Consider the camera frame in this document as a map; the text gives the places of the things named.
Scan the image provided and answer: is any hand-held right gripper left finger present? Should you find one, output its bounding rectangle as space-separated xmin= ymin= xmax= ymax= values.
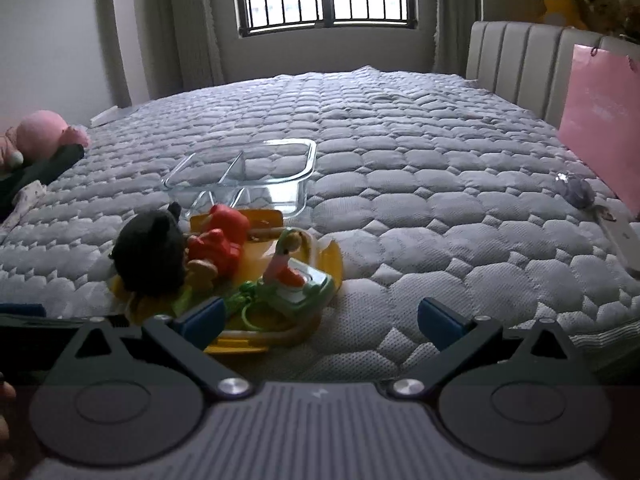
xmin=52 ymin=296 xmax=253 ymax=401

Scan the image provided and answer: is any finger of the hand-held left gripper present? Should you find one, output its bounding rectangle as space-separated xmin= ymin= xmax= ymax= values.
xmin=0 ymin=303 xmax=126 ymax=333

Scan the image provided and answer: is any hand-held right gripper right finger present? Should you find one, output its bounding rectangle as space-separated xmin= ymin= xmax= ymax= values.
xmin=387 ymin=296 xmax=591 ymax=401

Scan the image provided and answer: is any green ring cord toy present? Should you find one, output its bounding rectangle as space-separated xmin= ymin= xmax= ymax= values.
xmin=225 ymin=280 xmax=276 ymax=333

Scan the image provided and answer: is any red toy figure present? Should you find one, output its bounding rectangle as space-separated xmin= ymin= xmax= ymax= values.
xmin=186 ymin=204 xmax=252 ymax=281

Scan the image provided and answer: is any black plush toy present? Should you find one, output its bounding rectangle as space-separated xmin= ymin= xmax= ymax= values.
xmin=109 ymin=202 xmax=190 ymax=295

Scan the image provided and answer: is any green figurine toy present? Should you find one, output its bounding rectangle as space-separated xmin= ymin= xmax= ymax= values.
xmin=239 ymin=229 xmax=337 ymax=318

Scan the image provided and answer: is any yellow container lid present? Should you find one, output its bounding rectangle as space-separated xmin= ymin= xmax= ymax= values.
xmin=111 ymin=210 xmax=343 ymax=356

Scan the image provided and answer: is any clear glass divided container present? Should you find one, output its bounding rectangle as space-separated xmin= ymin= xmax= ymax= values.
xmin=161 ymin=138 xmax=318 ymax=218

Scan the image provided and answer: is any person's left hand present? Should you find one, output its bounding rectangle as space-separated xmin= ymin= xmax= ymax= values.
xmin=0 ymin=371 xmax=17 ymax=461

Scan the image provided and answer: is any patterned white cloth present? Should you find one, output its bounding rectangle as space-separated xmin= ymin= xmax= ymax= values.
xmin=0 ymin=180 xmax=48 ymax=231

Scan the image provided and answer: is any black cloth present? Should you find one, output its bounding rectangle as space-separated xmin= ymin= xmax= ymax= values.
xmin=0 ymin=144 xmax=86 ymax=221

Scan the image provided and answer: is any grey quilted bed mattress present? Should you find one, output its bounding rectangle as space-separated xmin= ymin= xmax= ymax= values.
xmin=0 ymin=65 xmax=640 ymax=386

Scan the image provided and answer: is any pink plush toy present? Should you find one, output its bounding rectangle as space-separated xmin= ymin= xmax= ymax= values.
xmin=0 ymin=110 xmax=92 ymax=171

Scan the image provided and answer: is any small grey crumpled object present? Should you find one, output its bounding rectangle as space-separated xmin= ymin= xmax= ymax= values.
xmin=556 ymin=171 xmax=597 ymax=209

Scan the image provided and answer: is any white paper sheet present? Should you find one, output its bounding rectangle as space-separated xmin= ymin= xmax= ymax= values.
xmin=90 ymin=106 xmax=132 ymax=128

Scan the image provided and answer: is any pink paper bag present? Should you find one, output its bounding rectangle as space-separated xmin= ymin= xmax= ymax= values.
xmin=557 ymin=43 xmax=640 ymax=206

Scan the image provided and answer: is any beige padded headboard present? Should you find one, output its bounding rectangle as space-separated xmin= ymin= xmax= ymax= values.
xmin=465 ymin=20 xmax=640 ymax=133

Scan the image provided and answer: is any grey curtain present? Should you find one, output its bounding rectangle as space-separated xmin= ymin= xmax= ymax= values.
xmin=432 ymin=0 xmax=483 ymax=78
xmin=107 ymin=0 xmax=226 ymax=106

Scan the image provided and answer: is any yellow plush toy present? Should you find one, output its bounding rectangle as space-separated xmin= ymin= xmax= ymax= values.
xmin=537 ymin=0 xmax=588 ymax=31

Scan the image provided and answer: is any brown plush toy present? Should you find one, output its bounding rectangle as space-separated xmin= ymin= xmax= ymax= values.
xmin=582 ymin=0 xmax=640 ymax=43

